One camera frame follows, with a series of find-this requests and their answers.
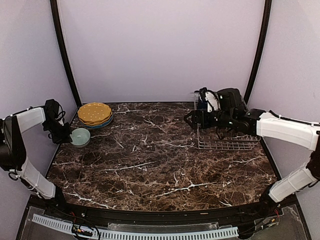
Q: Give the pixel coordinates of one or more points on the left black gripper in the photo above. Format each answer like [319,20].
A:
[65,138]

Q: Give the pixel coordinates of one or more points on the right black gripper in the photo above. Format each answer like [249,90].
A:
[205,123]

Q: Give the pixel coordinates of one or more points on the pale green bowl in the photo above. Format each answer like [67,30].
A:
[80,137]

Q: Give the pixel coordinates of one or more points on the yellow polka dot plate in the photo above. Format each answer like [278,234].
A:
[96,122]
[94,111]

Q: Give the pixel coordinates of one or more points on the blue polka dot plate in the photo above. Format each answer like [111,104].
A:
[108,121]

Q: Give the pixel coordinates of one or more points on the beige bird pattern plate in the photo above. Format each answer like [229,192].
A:
[100,128]

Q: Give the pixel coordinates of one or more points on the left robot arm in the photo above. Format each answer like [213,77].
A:
[13,154]

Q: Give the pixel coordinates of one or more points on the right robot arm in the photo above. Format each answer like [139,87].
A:
[257,122]

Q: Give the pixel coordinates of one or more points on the dark blue mug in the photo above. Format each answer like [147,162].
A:
[202,105]

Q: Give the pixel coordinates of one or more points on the wire dish rack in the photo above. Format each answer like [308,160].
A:
[223,139]

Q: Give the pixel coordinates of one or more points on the black front rail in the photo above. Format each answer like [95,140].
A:
[243,215]

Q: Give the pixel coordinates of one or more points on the white slotted cable duct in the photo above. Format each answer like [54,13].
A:
[69,228]

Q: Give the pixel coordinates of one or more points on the left black frame post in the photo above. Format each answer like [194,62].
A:
[63,52]

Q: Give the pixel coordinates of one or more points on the black frame post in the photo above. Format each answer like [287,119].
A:
[63,52]
[259,50]

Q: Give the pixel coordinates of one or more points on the right black frame post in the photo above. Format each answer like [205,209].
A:
[259,50]

